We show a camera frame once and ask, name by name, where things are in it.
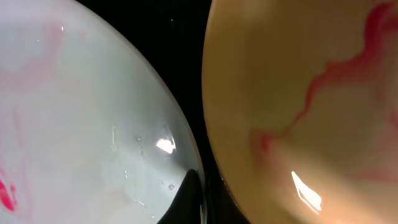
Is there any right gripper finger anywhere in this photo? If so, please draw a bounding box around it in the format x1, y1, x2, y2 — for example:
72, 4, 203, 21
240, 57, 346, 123
158, 169, 202, 224

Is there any light blue plate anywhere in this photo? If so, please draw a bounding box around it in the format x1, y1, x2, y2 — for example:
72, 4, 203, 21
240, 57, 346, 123
1, 1, 203, 224

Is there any yellow plate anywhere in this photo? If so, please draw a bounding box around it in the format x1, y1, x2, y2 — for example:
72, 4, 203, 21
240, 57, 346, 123
202, 0, 397, 223

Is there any round black tray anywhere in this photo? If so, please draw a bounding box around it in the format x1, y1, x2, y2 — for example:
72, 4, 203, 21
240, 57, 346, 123
79, 0, 248, 224

